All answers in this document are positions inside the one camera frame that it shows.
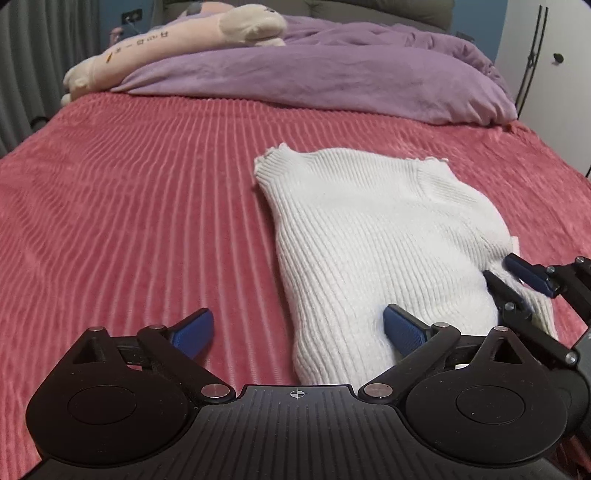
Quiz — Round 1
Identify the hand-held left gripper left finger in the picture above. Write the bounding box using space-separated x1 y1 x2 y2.
73 307 237 408

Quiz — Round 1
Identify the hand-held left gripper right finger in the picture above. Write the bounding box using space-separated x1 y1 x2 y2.
362 304 537 408

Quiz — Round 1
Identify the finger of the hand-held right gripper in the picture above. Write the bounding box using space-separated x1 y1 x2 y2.
504 253 591 320
482 270 581 368

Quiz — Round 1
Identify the white ribbed knit sweater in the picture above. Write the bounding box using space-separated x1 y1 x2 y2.
253 144 560 386

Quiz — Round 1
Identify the pink ribbed blanket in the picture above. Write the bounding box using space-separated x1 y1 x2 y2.
0 90 591 480

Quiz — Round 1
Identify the white wardrobe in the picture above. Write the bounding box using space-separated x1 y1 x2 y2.
493 0 591 180

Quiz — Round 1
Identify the purple duvet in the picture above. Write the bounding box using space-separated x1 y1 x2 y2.
111 14 518 127

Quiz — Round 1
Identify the pink and cream plush toy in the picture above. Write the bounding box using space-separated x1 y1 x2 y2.
61 2 288 108

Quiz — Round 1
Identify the grey padded headboard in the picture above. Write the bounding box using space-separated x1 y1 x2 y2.
152 0 456 34

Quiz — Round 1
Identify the grey curtain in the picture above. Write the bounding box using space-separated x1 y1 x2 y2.
0 0 101 158

